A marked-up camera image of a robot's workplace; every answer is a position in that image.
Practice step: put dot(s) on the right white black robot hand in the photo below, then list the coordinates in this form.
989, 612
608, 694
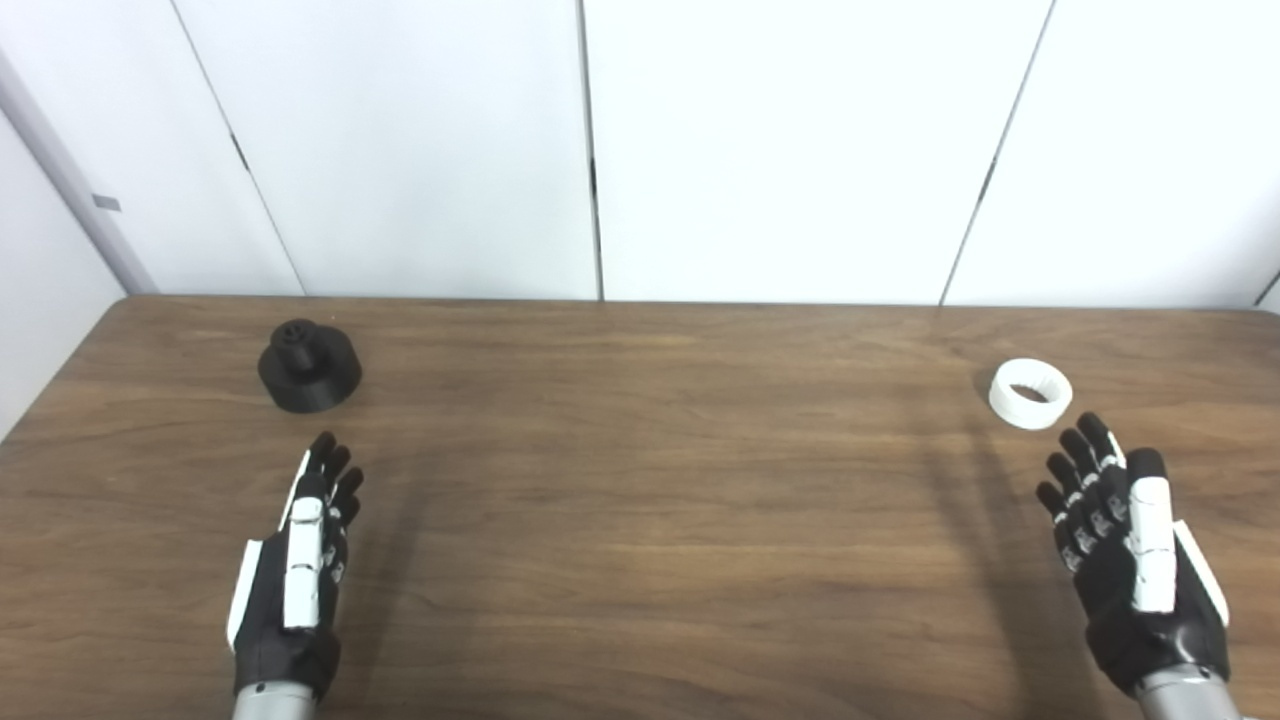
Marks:
1120, 590

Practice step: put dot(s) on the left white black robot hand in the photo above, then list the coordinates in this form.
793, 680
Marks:
265, 600

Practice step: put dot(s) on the round black plastic part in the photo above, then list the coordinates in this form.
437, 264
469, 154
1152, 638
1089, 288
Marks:
310, 380

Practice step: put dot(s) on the small grey wall tag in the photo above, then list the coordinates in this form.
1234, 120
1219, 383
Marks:
106, 202

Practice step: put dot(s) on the grey wall corner post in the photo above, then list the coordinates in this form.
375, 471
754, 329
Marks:
70, 175

